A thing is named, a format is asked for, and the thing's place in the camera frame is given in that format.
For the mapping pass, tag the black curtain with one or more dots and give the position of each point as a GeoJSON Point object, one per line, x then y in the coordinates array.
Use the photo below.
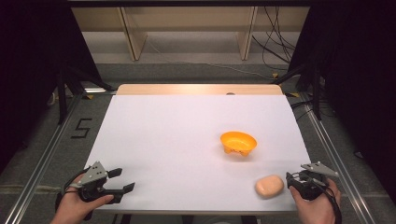
{"type": "Point", "coordinates": [31, 62]}
{"type": "Point", "coordinates": [358, 77]}

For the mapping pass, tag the orange plastic bowl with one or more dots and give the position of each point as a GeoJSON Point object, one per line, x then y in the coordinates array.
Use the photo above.
{"type": "Point", "coordinates": [239, 143]}

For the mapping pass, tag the person's right hand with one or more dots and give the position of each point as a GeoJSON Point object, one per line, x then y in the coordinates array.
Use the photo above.
{"type": "Point", "coordinates": [314, 210]}

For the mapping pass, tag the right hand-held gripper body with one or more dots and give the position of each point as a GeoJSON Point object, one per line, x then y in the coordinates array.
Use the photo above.
{"type": "Point", "coordinates": [309, 185]}

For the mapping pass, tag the light wooden shelf unit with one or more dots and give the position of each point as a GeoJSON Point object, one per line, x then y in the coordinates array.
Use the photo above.
{"type": "Point", "coordinates": [186, 18]}

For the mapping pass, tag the black metal stand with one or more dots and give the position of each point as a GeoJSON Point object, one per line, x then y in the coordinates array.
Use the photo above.
{"type": "Point", "coordinates": [316, 90]}
{"type": "Point", "coordinates": [63, 93]}

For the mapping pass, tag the light wooden table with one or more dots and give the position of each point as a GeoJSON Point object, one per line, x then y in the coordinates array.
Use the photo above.
{"type": "Point", "coordinates": [186, 89]}

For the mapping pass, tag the tan bread roll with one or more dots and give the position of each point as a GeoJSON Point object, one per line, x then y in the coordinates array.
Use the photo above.
{"type": "Point", "coordinates": [269, 186]}

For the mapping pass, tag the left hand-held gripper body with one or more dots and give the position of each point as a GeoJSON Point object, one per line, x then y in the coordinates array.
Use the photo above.
{"type": "Point", "coordinates": [93, 174]}

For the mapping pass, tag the aluminium floor rail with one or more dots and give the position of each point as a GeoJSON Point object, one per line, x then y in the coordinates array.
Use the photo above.
{"type": "Point", "coordinates": [336, 165]}
{"type": "Point", "coordinates": [43, 158]}

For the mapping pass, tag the person's left hand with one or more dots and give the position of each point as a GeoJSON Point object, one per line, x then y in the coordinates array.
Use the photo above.
{"type": "Point", "coordinates": [74, 208]}

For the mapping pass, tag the white table mat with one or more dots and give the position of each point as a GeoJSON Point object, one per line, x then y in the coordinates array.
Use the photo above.
{"type": "Point", "coordinates": [174, 140]}

